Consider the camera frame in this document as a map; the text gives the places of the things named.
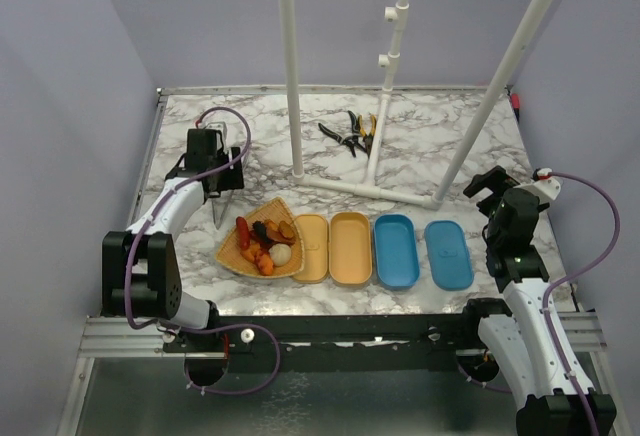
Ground metal food tongs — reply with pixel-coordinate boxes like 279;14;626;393
208;122;251;230

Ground red sausage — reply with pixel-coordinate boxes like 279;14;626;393
236;216;251;251

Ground black sea cucumber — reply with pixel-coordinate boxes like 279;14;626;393
252;221;272;246

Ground blue lunch box lid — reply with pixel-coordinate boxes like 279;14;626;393
424;220;474;291

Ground brown sausage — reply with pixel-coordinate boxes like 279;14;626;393
264;220;285;244

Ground orange chicken wing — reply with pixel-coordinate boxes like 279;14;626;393
240;242;261;264

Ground brown fried patty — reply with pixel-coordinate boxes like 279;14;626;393
278;221;296;241

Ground white steamed bun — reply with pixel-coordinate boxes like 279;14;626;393
269;243;292;267

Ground orange fried chicken piece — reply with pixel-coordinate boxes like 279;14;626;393
254;252;275;276

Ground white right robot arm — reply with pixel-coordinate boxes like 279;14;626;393
459;166;617;435

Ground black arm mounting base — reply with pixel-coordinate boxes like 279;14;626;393
163;298;511;379

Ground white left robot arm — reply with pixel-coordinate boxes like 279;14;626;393
102;125;244;351

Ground blue lunch box base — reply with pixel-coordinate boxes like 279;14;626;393
373;214;420;290

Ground beige lunch box lid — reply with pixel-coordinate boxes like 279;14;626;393
293;214;329;284

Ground beige lunch box base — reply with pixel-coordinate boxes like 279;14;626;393
329;212;373;286

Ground red clamp at table corner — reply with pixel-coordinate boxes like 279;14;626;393
509;93;520;119

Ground black pruning shears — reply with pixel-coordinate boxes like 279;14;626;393
317;110;368;157

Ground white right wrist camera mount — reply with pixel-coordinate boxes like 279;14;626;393
516;168;562;213

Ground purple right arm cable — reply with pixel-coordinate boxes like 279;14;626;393
457;168;622;436

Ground yellow handled pliers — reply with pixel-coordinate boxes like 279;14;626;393
357;114;377;156

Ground aluminium table frame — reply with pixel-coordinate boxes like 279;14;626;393
78;85;633;435

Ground white PVC pipe frame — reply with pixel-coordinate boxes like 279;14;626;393
278;0;554;210

